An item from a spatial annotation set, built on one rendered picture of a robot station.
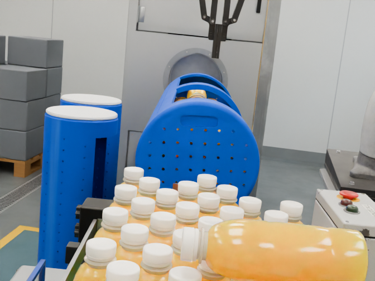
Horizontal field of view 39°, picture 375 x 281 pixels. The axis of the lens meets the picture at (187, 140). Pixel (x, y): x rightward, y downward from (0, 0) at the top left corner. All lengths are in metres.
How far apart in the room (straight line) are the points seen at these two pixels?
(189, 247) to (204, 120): 0.62
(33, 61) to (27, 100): 0.51
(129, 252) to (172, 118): 0.50
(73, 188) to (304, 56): 4.62
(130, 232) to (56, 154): 1.34
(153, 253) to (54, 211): 1.46
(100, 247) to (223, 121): 0.58
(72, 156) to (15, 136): 2.83
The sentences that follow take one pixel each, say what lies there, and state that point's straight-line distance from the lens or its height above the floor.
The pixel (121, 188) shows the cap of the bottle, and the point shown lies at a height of 1.10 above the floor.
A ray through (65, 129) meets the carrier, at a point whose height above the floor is 0.98.
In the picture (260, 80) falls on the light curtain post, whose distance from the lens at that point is 2.64.
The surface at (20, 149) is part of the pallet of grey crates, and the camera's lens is 4.85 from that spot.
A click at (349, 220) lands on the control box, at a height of 1.10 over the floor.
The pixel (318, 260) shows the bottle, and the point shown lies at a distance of 0.61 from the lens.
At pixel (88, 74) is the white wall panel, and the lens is 6.68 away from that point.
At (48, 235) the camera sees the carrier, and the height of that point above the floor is 0.56.
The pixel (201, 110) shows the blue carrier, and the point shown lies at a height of 1.21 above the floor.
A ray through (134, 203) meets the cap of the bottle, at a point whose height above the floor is 1.10.
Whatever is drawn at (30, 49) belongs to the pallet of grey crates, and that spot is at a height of 1.08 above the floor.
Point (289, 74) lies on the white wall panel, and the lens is 6.34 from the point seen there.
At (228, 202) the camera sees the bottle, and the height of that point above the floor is 1.08.
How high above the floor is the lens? 1.38
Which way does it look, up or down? 11 degrees down
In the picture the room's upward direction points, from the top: 6 degrees clockwise
